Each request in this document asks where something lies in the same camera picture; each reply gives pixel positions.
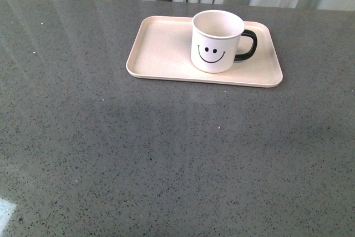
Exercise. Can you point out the white smiley mug black handle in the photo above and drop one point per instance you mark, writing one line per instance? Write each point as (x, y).
(215, 39)

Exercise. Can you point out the beige rectangular tray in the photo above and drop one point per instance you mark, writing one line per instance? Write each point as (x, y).
(162, 51)

